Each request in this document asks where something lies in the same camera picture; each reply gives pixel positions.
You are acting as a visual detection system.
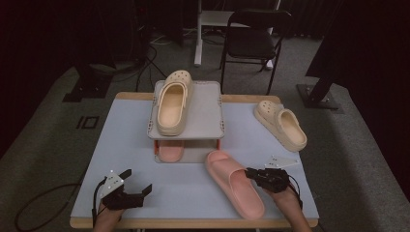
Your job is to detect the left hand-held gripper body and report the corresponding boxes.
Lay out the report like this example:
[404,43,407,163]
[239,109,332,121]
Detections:
[99,169,145,212]

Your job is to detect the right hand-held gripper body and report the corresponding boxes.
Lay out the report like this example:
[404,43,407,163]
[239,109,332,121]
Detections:
[255,155,300,194]

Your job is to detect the pink slide slipper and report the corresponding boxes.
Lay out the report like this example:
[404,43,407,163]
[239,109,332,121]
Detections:
[205,149,266,221]
[157,139,186,163]

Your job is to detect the grey two-tier shoe rack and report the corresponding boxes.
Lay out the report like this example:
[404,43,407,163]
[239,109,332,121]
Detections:
[147,79,226,164]

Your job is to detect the beige clog shoe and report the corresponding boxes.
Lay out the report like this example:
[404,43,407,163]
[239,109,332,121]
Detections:
[156,69,194,137]
[253,99,308,153]

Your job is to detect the person's left hand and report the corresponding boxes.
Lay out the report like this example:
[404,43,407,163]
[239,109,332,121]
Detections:
[93,202,126,228]

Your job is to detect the person's right hand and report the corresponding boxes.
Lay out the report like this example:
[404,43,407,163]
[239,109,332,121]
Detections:
[264,184,305,215]

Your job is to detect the black stand base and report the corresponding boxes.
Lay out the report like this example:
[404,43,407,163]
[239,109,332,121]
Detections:
[62,62,114,103]

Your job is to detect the black folding chair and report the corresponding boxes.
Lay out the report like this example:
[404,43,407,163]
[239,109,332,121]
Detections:
[220,9,293,96]

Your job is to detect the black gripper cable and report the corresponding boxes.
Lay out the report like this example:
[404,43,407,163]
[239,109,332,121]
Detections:
[287,174,305,211]
[14,176,108,232]

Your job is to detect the black stand with base plate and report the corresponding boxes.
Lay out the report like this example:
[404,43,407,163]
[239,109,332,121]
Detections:
[296,0,343,111]

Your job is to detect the black floor cables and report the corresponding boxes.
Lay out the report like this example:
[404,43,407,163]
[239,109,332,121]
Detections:
[134,43,171,93]

